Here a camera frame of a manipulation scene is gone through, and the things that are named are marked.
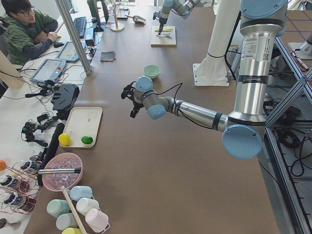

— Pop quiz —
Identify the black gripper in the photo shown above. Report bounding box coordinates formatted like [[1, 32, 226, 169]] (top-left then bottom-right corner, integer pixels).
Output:
[[158, 21, 165, 33], [121, 81, 143, 118]]

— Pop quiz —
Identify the white ceramic spoon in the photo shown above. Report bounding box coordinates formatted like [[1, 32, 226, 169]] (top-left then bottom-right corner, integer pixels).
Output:
[[156, 34, 171, 38]]

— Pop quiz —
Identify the pale green bowl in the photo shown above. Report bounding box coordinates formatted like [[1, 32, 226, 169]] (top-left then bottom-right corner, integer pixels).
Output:
[[143, 64, 160, 79]]

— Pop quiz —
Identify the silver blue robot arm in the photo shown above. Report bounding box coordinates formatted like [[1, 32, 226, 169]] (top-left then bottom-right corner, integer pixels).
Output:
[[121, 0, 288, 159], [153, 0, 200, 35]]

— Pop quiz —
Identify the pink bowl of ice cubes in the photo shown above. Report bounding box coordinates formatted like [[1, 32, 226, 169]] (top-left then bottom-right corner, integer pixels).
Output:
[[42, 153, 83, 192]]

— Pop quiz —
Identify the yellow plastic knife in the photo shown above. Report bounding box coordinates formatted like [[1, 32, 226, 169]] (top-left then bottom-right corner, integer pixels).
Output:
[[154, 28, 173, 32]]

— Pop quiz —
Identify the bamboo cutting board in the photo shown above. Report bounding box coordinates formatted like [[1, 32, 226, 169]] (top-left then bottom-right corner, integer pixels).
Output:
[[150, 25, 176, 46]]

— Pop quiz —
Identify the metal scoop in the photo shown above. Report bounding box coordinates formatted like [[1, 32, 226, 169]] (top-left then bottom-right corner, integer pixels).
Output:
[[126, 15, 146, 24]]

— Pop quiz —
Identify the wooden mug tree stand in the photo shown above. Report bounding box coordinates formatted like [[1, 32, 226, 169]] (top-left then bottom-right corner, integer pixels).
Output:
[[110, 0, 124, 32]]

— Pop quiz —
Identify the grey folded cloth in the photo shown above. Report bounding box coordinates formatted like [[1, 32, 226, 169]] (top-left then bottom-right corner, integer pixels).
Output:
[[100, 51, 116, 62]]

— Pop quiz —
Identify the cream plastic tray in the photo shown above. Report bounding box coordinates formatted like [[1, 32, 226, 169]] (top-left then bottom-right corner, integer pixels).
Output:
[[60, 107, 102, 148]]

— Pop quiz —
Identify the green lime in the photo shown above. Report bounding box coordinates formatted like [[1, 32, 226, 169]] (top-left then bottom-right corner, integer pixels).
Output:
[[81, 136, 94, 145]]

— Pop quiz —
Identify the yellow lemon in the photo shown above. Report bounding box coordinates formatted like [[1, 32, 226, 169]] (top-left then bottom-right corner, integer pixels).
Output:
[[58, 133, 71, 147]]

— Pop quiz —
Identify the teach pendant far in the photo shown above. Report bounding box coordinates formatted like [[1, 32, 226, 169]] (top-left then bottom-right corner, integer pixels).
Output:
[[56, 41, 79, 63]]

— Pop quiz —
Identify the teach pendant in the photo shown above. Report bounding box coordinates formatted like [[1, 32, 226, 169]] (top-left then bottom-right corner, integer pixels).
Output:
[[30, 58, 67, 83], [56, 41, 79, 63]]

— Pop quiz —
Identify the black keyboard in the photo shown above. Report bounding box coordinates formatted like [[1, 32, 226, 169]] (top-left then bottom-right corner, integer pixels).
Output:
[[73, 17, 87, 38]]

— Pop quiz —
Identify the teach pendant near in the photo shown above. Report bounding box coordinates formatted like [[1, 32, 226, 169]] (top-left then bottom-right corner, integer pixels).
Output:
[[30, 58, 67, 83]]

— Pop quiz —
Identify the light blue cup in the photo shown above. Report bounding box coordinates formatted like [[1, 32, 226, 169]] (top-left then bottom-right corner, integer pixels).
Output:
[[70, 186, 93, 201]]

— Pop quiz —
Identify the white cup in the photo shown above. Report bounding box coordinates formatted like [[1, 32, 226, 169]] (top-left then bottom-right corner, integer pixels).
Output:
[[76, 197, 99, 215]]

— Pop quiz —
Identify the pink cup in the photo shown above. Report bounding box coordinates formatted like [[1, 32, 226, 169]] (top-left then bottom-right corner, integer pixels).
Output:
[[85, 208, 110, 233]]

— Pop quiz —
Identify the person in green shirt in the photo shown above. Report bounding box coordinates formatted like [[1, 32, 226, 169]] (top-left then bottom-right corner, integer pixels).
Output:
[[1, 0, 59, 65]]

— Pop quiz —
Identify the pale blue green cup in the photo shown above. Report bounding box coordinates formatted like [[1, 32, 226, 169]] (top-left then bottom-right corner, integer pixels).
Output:
[[56, 213, 78, 231]]

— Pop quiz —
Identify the yellow cup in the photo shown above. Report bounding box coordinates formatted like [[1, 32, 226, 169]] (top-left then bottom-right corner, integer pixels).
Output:
[[61, 227, 82, 234]]

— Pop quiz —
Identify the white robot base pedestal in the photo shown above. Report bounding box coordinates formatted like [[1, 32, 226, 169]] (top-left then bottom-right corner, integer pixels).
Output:
[[193, 0, 240, 86]]

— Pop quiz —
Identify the aluminium frame post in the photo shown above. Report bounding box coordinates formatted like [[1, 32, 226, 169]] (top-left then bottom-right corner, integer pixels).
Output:
[[55, 0, 92, 75]]

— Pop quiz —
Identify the wooden spoon handle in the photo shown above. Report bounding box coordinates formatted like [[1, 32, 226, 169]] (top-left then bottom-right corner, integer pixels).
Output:
[[61, 186, 87, 234]]

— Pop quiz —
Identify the copper wire bottle rack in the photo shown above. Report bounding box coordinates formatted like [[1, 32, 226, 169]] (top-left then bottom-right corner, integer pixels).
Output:
[[0, 160, 41, 215]]

